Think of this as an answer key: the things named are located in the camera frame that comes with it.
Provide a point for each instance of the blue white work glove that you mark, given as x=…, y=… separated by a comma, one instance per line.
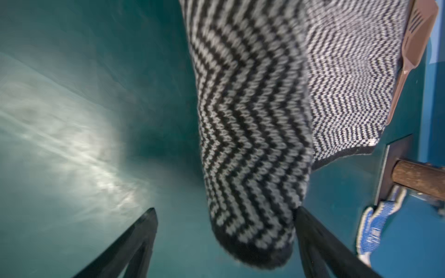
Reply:
x=373, y=221

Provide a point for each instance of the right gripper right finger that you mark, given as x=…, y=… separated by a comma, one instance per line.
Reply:
x=321, y=252

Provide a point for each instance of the pink artificial cherry blossom tree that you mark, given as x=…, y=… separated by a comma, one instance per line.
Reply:
x=397, y=169

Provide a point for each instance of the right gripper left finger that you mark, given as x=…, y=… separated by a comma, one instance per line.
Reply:
x=129, y=254

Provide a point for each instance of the brown plastic litter scoop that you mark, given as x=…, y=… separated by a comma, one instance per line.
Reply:
x=419, y=28

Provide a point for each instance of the black white knitted scarf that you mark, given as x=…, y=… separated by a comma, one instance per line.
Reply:
x=284, y=88

